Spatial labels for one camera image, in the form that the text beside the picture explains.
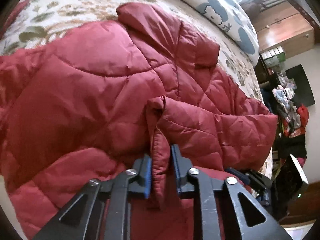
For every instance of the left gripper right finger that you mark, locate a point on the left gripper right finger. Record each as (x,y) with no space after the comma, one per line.
(222,209)

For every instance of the floral bed blanket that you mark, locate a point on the floral bed blanket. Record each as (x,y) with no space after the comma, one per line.
(39,22)

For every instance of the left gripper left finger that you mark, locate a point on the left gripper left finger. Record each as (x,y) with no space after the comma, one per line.
(102,209)

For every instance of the wooden wardrobe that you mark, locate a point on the wooden wardrobe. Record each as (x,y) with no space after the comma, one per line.
(283,25)

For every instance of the red quilted puffer jacket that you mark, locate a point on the red quilted puffer jacket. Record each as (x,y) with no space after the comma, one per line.
(91,103)

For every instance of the pile of clothes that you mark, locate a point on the pile of clothes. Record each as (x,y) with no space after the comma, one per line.
(293,114)

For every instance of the blue and white duvet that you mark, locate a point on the blue and white duvet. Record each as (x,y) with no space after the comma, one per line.
(229,16)

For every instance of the green white storage boxes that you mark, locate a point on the green white storage boxes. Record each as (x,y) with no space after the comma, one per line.
(273,57)

